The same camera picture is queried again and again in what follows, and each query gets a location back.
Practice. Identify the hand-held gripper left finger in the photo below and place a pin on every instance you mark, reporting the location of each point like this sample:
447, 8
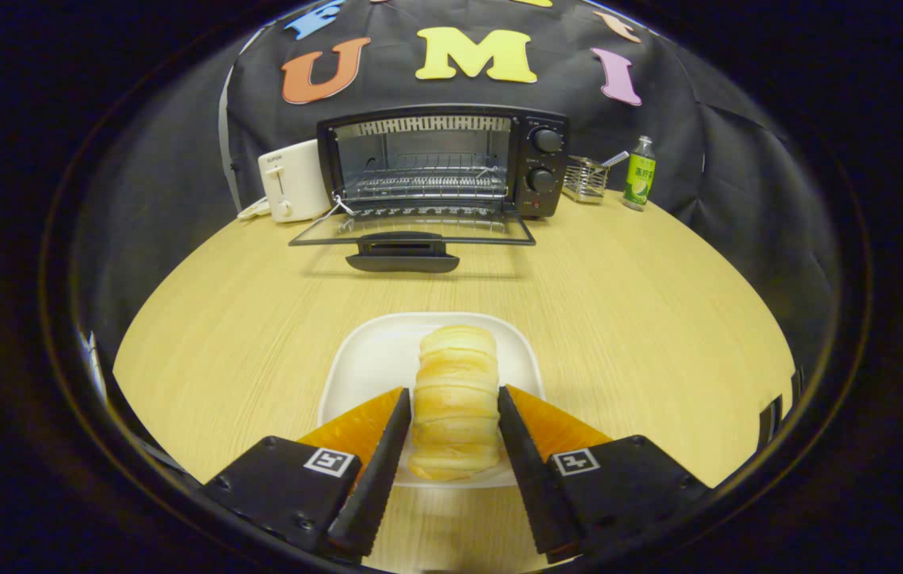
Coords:
379, 486

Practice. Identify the white pop-up toaster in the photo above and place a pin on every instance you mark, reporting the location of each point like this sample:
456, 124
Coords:
296, 179

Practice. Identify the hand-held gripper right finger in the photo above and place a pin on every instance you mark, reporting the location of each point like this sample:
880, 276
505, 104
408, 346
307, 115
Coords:
531, 486

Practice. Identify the golden ridged bread roll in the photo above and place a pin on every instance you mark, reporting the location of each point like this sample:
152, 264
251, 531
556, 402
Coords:
457, 399

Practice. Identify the black toaster oven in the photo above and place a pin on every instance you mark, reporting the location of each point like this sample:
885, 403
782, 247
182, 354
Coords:
556, 163

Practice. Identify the green label drink bottle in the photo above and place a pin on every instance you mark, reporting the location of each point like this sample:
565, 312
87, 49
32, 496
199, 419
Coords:
640, 179

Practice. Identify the white square plate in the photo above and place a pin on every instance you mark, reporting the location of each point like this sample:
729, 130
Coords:
371, 359

